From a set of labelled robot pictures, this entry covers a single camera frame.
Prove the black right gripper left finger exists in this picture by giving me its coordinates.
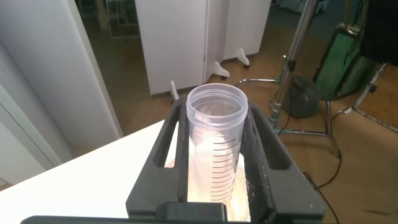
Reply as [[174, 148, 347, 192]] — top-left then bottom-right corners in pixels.
[[125, 95, 190, 219]]

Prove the green leaning board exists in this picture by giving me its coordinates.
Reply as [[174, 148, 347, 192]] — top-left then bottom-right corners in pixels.
[[312, 23, 389, 102]]

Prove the graduated clear plastic test tube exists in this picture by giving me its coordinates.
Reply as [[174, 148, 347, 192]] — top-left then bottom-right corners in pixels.
[[185, 83, 249, 212]]

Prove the white folding partition screen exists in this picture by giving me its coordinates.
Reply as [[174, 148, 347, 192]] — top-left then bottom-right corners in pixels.
[[135, 0, 271, 100], [0, 0, 124, 187]]

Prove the metal light stand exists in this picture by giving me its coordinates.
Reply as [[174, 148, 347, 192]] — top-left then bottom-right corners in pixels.
[[236, 0, 343, 158]]

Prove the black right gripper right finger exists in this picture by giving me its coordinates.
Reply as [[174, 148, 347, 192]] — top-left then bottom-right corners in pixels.
[[242, 100, 326, 223]]

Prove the grey sandbag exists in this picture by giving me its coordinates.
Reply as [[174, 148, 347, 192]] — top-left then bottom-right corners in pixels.
[[281, 76, 321, 119]]

